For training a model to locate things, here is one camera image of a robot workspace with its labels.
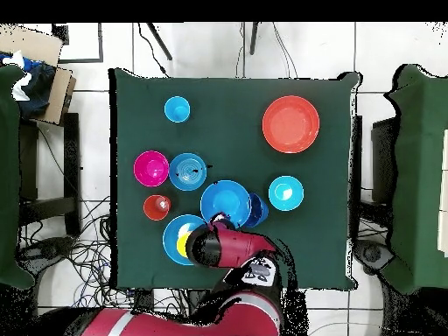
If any dark green tablecloth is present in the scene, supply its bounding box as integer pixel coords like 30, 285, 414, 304
108, 67, 361, 293

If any yellow plastic cup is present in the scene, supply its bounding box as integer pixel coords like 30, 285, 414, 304
175, 230, 193, 259

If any brown cardboard box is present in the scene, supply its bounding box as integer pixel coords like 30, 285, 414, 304
0, 25, 77, 125

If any black equipment base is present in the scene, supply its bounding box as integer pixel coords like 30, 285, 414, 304
17, 235, 76, 270
353, 239, 395, 276

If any small cyan plastic bowl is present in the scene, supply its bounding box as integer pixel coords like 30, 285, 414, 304
268, 175, 305, 213

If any orange plastic cup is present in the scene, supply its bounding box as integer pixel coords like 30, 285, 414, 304
143, 194, 172, 222

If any large blue plastic bowl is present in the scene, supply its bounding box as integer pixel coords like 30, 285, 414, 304
162, 213, 211, 266
199, 179, 253, 228

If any pink plastic bowl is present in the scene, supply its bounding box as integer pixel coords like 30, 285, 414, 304
133, 150, 171, 188

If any large orange plastic bowl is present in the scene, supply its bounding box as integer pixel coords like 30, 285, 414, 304
262, 94, 321, 155

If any black cable tangle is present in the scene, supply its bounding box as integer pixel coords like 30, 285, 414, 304
20, 195, 192, 316

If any black floor power box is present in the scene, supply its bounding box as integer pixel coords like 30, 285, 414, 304
134, 290, 156, 312

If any blue and white cloth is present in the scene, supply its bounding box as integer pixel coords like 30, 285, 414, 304
0, 50, 57, 120

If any blue flat-bottomed ringed bowl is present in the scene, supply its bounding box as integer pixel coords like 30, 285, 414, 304
168, 152, 208, 193

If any black tripod leg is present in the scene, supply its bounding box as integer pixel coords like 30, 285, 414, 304
146, 22, 173, 61
248, 22, 259, 56

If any dark blue plastic bowl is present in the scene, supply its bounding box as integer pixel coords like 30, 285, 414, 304
244, 192, 270, 229

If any black floor frame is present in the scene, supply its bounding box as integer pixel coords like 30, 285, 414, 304
52, 22, 104, 65

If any light blue plastic cup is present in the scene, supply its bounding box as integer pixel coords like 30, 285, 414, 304
163, 95, 192, 124

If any green cloth side table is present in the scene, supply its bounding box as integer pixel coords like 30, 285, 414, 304
384, 64, 448, 295
0, 64, 36, 290

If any black stool frame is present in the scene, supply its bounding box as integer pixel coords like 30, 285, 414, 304
18, 111, 81, 239

